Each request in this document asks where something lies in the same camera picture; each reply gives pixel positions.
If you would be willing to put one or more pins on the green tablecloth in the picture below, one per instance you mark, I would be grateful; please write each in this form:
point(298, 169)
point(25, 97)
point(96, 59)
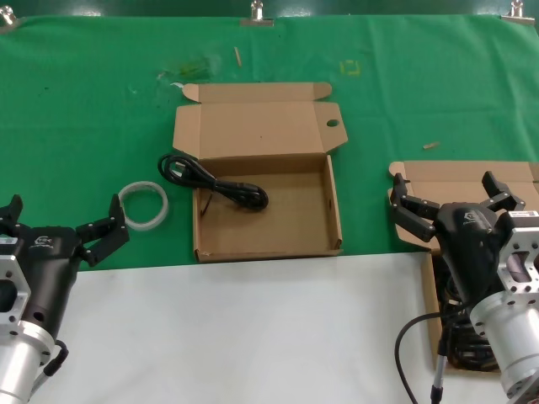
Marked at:
point(84, 126)

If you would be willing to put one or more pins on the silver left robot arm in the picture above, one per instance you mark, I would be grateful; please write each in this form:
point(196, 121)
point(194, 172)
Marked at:
point(17, 366)

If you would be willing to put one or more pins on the small wood chip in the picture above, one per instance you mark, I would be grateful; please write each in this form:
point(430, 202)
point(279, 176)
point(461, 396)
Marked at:
point(431, 145)

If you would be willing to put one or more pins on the silver binder clip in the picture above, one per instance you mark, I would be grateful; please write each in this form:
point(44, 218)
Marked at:
point(517, 16)
point(257, 21)
point(6, 19)

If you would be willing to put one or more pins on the thin wooden stick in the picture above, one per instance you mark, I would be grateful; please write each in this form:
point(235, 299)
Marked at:
point(238, 56)

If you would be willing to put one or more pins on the clear plastic wrapper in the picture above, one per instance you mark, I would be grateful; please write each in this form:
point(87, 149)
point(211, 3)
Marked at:
point(191, 67)

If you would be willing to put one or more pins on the white tape roll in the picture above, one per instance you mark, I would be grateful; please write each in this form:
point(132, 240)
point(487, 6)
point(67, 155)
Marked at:
point(143, 184)

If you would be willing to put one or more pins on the small white plastic scrap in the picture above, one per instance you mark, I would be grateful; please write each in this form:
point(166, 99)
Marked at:
point(177, 85)

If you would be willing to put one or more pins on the open brown cardboard box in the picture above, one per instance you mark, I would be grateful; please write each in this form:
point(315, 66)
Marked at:
point(455, 177)

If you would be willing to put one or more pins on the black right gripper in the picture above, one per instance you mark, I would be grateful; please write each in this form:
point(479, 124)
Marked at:
point(471, 248)

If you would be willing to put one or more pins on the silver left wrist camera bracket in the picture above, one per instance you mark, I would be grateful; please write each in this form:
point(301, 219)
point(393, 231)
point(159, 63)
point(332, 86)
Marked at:
point(8, 261)

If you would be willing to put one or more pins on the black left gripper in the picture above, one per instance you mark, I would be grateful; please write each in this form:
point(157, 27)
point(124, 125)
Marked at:
point(50, 269)

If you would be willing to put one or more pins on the cardboard box with holed flap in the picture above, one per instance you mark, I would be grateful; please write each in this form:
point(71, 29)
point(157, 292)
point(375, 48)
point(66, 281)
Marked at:
point(261, 126)

